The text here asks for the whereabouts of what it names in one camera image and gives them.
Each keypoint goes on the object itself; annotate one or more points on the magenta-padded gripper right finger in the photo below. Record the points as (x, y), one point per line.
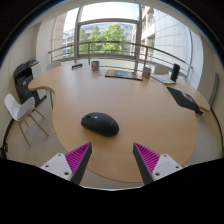
(148, 160)

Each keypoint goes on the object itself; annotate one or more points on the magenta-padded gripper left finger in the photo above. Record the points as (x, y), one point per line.
(77, 159)

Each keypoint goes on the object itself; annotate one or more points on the black computer mouse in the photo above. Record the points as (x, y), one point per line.
(100, 124)

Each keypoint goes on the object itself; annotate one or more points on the black mouse pad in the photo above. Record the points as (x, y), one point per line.
(184, 99)

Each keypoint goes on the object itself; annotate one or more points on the white chair with wooden legs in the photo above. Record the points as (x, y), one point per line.
(18, 108)

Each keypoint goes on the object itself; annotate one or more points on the red magazine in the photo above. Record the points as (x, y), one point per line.
(123, 74)

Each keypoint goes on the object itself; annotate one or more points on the black cylindrical speaker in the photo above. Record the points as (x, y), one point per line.
(175, 72)

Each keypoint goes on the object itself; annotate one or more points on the blue stapler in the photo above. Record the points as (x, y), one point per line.
(76, 66)

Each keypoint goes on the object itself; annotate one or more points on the small printed cup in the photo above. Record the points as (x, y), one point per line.
(95, 65)

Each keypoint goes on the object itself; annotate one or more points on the black office printer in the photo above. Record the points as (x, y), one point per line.
(24, 80)

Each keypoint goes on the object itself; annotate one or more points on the metal balcony railing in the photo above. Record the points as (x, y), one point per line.
(136, 60)

